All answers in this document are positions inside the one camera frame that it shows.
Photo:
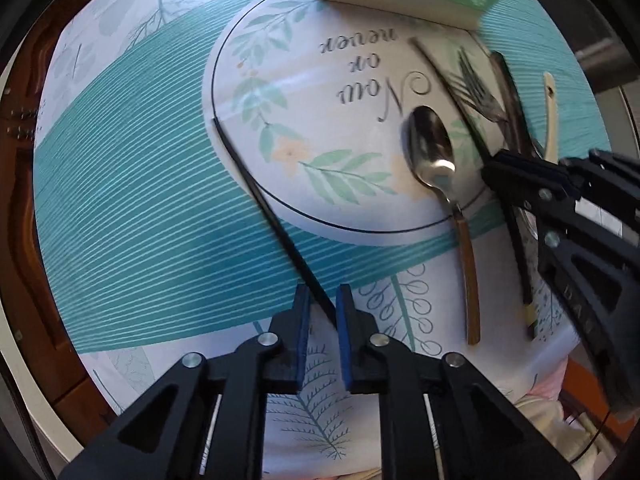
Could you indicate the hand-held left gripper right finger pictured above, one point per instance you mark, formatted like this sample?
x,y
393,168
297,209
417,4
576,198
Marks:
x,y
344,340

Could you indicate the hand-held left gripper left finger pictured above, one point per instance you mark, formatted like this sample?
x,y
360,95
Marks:
x,y
302,340

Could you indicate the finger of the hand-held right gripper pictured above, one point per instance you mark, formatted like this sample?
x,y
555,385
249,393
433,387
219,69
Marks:
x,y
530,175
615,170

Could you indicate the black chopstick gold band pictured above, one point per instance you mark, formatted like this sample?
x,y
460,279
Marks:
x,y
518,260

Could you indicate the steel fork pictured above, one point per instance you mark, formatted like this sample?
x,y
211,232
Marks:
x,y
482,100

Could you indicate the person's right forearm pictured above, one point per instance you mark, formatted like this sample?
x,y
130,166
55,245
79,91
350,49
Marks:
x,y
550,425

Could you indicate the teal and white printed tablecloth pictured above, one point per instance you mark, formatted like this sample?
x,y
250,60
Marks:
x,y
150,210

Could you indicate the white kitchen countertop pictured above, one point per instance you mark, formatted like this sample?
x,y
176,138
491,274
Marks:
x,y
45,410

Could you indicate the brown base cabinets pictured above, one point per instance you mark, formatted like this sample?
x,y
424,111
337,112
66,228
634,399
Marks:
x,y
25,185

